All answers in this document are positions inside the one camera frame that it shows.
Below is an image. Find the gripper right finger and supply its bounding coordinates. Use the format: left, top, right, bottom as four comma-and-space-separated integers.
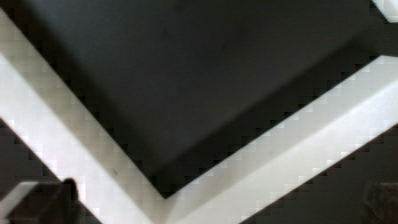
360, 182, 398, 224

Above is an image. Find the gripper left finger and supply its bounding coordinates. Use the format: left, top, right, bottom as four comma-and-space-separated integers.
0, 179, 79, 224

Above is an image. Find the white cabinet body box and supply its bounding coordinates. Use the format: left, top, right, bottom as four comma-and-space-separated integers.
0, 9, 398, 224

